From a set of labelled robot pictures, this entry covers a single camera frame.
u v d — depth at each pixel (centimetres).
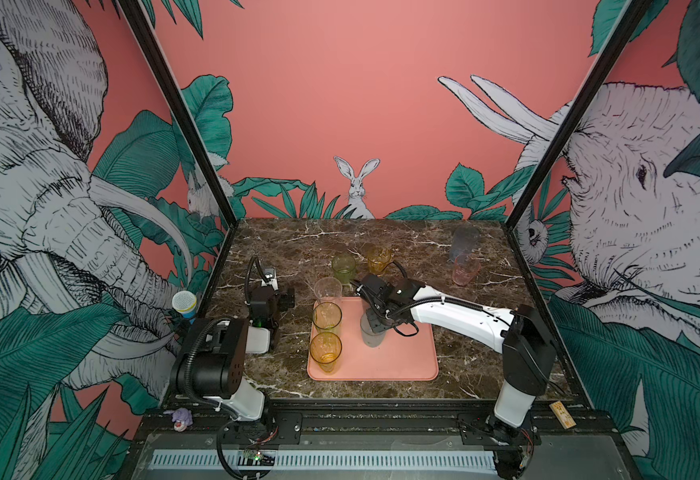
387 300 61
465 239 122
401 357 87
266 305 74
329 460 70
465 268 107
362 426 75
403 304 58
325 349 78
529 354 46
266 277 80
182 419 72
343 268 105
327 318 83
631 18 70
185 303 70
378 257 114
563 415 76
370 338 80
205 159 100
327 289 98
